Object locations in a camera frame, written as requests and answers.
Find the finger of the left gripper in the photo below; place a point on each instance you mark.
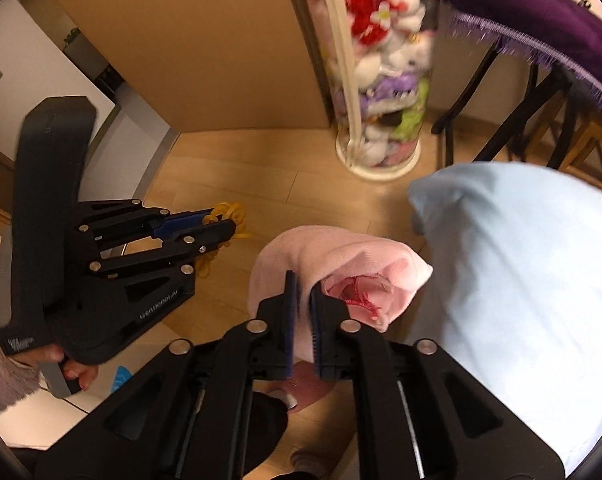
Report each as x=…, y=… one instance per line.
x=190, y=244
x=182, y=221

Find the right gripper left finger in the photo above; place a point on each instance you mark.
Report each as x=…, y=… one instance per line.
x=291, y=299

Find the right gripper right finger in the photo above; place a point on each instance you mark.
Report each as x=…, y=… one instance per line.
x=322, y=334

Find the pink cloth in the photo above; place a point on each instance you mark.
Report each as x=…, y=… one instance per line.
x=376, y=277

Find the person's left hand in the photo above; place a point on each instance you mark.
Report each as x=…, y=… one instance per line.
x=72, y=370

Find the light blue bed sheet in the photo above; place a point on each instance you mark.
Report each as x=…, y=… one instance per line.
x=515, y=295

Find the plush toy storage bin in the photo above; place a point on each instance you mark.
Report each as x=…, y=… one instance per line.
x=378, y=60

